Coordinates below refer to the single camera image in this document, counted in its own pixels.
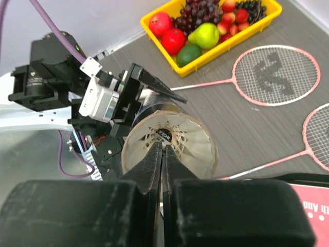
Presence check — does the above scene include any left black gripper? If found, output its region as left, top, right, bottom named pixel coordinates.
left=68, top=63, right=187, bottom=136

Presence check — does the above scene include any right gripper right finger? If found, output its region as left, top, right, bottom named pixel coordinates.
left=162, top=146, right=316, bottom=246

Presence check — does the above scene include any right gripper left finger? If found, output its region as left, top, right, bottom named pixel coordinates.
left=1, top=143, right=162, bottom=246

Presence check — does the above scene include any black shuttlecock tube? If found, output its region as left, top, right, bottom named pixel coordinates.
left=120, top=89, right=219, bottom=181

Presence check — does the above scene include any white shuttlecock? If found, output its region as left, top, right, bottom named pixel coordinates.
left=125, top=113, right=215, bottom=178

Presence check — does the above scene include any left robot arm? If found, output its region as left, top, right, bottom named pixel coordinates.
left=1, top=33, right=185, bottom=137

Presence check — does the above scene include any left pink badminton racket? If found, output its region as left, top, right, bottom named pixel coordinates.
left=176, top=45, right=321, bottom=107

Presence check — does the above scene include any pink badminton racket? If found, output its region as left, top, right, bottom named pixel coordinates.
left=217, top=102, right=329, bottom=181
left=176, top=45, right=321, bottom=107

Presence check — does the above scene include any right pink badminton racket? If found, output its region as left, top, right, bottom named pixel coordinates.
left=217, top=102, right=329, bottom=181

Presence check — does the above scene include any right red apple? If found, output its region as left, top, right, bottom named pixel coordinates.
left=161, top=28, right=186, bottom=56

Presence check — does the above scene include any red apple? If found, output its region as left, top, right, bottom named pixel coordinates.
left=149, top=12, right=174, bottom=39
left=161, top=28, right=186, bottom=56

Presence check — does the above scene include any green lime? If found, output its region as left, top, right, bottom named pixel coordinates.
left=176, top=44, right=202, bottom=67

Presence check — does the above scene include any left red apple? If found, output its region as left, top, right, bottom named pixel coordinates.
left=149, top=12, right=174, bottom=39

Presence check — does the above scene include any green pear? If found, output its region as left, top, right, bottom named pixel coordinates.
left=188, top=23, right=220, bottom=49

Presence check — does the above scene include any purple grape bunch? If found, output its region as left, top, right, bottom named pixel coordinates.
left=171, top=0, right=223, bottom=36

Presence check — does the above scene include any pink racket bag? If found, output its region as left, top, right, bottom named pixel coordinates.
left=276, top=173, right=328, bottom=247

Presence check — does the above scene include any black grape bunch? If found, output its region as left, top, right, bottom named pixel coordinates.
left=235, top=1, right=267, bottom=24

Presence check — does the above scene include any yellow plastic bin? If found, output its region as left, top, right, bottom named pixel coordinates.
left=140, top=0, right=282, bottom=77

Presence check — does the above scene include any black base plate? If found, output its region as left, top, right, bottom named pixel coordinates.
left=67, top=133, right=124, bottom=181

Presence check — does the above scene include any white cable duct strip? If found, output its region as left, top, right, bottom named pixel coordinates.
left=73, top=131, right=103, bottom=181

